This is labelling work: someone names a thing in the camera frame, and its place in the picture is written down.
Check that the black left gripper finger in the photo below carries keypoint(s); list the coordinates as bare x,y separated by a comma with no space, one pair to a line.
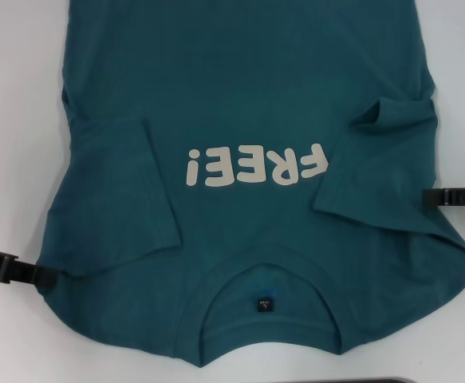
1,265

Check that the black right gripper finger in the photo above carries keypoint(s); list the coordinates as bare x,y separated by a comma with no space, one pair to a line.
455,197

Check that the teal T-shirt with FREE print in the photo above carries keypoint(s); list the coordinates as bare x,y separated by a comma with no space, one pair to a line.
236,80

